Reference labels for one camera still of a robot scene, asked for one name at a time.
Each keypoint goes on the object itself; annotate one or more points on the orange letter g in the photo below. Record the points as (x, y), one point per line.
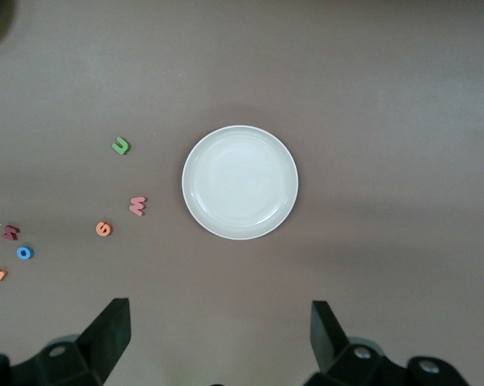
(104, 228)

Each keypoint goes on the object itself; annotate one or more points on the dark red letter n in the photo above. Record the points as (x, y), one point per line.
(11, 232)

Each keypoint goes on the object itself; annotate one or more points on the blue letter o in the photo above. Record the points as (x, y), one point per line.
(19, 253)

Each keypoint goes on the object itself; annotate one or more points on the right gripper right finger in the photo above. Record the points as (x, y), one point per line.
(330, 350)

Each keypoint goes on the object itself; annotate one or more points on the green letter u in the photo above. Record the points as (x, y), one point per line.
(120, 146)

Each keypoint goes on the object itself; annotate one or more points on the pink letter m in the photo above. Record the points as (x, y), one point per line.
(138, 206)

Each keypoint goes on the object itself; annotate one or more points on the beige brown plate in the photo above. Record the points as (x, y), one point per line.
(240, 183)

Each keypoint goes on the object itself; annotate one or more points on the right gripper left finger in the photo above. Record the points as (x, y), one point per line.
(105, 342)

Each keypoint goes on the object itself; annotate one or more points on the brown table cover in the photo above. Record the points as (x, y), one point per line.
(366, 80)

